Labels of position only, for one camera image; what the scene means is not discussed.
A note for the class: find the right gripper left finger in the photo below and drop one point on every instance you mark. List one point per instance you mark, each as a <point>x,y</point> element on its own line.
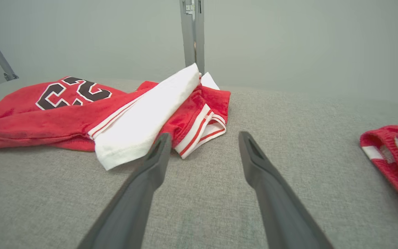
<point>133,200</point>

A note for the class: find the red white basketball jersey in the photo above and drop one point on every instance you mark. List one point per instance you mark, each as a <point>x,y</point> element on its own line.
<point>47,124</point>

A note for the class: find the grey door frame post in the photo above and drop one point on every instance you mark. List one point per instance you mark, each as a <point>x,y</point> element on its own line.
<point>187,34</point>
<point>200,34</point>

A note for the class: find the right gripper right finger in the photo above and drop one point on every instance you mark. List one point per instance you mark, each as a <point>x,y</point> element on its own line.
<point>278,207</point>

